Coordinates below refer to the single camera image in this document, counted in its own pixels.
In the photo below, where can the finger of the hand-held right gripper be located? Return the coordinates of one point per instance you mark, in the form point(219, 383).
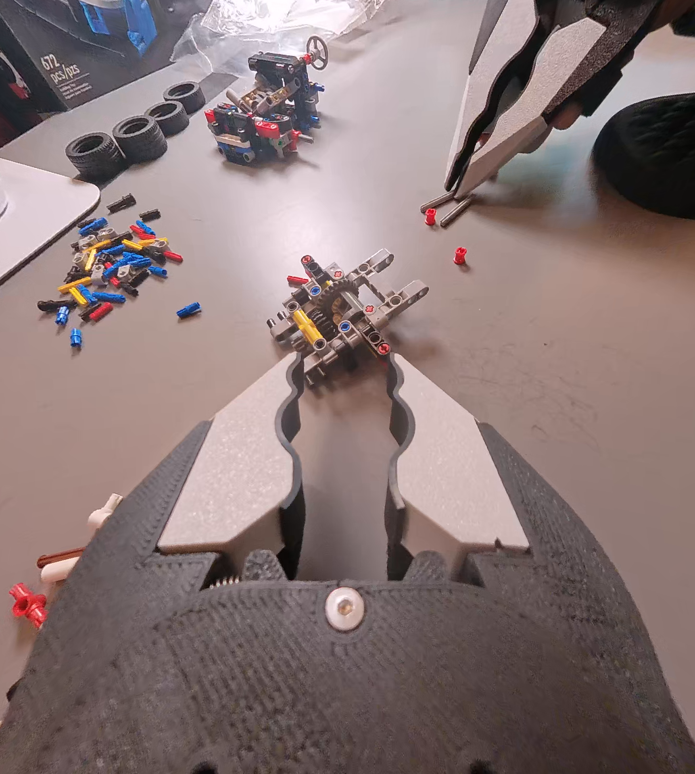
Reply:
point(547, 84)
point(474, 90)

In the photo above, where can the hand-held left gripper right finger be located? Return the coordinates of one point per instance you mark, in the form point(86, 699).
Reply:
point(450, 477)

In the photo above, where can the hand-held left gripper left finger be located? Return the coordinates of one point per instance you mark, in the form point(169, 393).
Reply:
point(232, 477)

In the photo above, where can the grey lego axle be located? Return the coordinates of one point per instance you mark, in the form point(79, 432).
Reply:
point(456, 211)
point(438, 201)

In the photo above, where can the grey lego gearbox assembly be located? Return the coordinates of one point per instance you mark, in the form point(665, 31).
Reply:
point(347, 302)

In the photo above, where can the blue lego pin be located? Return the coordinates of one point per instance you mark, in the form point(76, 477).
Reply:
point(75, 337)
point(189, 309)

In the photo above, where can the cluster of white red lego pieces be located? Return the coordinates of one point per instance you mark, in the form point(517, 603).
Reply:
point(57, 571)

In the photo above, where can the partly built lego car chassis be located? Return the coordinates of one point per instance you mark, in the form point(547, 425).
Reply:
point(262, 121)

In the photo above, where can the pile of small lego pins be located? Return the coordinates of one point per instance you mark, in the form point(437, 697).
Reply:
point(111, 260)

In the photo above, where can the black lego pin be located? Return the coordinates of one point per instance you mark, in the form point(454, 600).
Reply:
point(120, 202)
point(149, 214)

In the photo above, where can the black lego set box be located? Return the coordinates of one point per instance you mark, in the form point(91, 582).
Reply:
point(51, 48)

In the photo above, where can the person's right hand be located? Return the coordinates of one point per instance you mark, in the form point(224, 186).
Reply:
point(567, 116)

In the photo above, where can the clear plastic bag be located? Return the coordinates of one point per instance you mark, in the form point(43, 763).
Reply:
point(244, 24)

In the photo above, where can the white stand with flat base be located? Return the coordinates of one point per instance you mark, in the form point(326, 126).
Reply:
point(39, 217)

